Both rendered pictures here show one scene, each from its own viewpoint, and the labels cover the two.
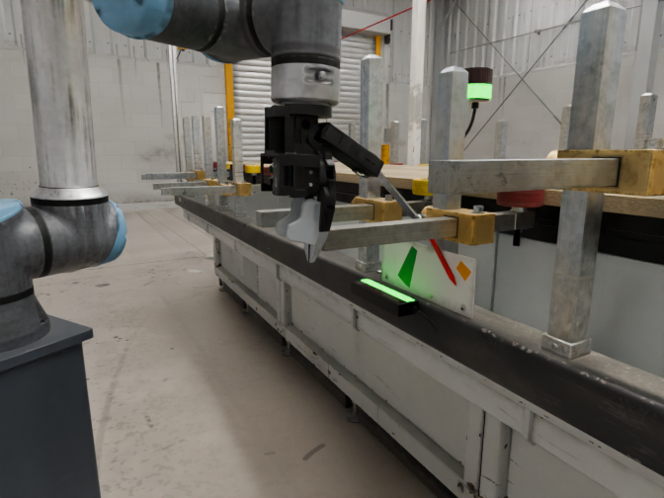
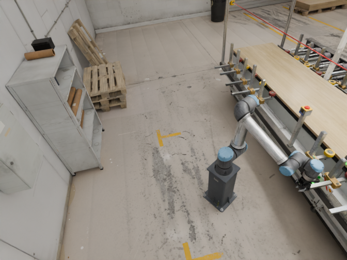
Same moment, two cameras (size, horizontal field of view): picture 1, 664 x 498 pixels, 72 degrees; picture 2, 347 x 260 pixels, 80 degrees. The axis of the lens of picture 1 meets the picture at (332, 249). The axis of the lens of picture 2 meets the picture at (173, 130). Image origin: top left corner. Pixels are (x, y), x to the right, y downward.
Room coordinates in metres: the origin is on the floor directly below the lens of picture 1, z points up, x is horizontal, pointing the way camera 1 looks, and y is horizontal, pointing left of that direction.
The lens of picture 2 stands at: (-0.51, 0.64, 2.49)
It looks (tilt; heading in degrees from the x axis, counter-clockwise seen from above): 44 degrees down; 23
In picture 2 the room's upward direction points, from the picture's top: 7 degrees counter-clockwise
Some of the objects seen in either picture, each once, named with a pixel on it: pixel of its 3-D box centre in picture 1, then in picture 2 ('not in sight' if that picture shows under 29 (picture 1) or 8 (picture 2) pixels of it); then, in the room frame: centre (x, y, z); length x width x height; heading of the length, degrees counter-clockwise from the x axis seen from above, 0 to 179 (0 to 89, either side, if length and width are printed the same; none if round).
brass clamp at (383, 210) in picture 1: (374, 209); (312, 157); (1.00, -0.10, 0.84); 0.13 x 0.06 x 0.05; 28
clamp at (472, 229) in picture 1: (456, 223); (331, 180); (0.79, -0.22, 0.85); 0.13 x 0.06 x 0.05; 28
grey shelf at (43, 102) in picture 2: not in sight; (69, 114); (1.12, 2.82, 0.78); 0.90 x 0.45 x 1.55; 30
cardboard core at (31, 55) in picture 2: not in sight; (40, 54); (1.21, 2.89, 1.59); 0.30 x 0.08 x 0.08; 120
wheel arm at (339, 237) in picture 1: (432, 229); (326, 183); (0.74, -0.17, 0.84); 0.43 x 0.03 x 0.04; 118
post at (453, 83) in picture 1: (446, 210); (330, 176); (0.80, -0.20, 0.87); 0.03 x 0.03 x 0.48; 28
